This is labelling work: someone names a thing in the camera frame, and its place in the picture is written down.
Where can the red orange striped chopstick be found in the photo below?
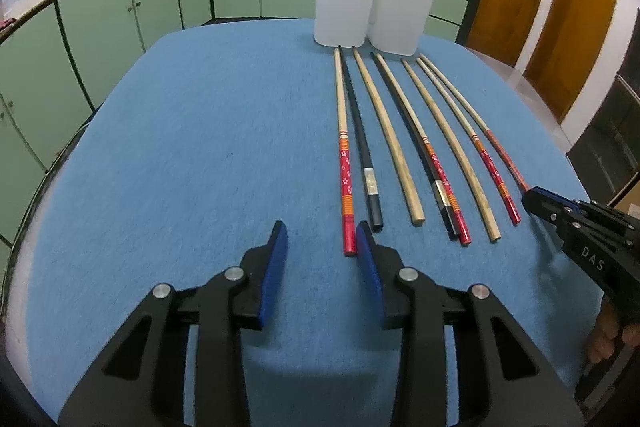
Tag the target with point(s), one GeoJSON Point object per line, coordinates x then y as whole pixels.
{"type": "Point", "coordinates": [501, 152]}
{"type": "Point", "coordinates": [492, 167]}

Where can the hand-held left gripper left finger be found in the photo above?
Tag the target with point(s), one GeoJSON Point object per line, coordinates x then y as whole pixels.
{"type": "Point", "coordinates": [275, 267]}

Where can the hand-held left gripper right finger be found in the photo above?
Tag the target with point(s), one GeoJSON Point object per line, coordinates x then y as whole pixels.
{"type": "Point", "coordinates": [369, 267]}

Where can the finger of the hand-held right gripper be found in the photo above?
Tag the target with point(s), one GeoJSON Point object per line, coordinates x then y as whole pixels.
{"type": "Point", "coordinates": [566, 203]}
{"type": "Point", "coordinates": [542, 206]}

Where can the plain wooden chopstick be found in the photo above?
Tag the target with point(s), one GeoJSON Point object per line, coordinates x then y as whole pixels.
{"type": "Point", "coordinates": [472, 179]}
{"type": "Point", "coordinates": [395, 147]}

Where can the green base cabinets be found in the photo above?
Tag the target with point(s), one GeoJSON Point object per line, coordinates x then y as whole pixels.
{"type": "Point", "coordinates": [100, 37]}

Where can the person's right hand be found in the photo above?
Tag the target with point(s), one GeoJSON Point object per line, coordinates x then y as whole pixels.
{"type": "Point", "coordinates": [606, 332]}

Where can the red floral wooden chopstick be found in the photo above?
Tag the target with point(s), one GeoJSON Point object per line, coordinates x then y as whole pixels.
{"type": "Point", "coordinates": [440, 167]}
{"type": "Point", "coordinates": [346, 177]}

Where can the blue felt mat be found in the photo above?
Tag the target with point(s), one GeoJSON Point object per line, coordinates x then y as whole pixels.
{"type": "Point", "coordinates": [200, 132]}

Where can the dark glass cabinet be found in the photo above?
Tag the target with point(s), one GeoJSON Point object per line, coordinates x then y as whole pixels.
{"type": "Point", "coordinates": [605, 147]}

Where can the black chopstick with silver band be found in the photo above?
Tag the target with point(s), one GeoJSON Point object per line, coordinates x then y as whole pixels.
{"type": "Point", "coordinates": [449, 221]}
{"type": "Point", "coordinates": [367, 167]}

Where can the wooden single door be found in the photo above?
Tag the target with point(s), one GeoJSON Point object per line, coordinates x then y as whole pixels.
{"type": "Point", "coordinates": [575, 27]}

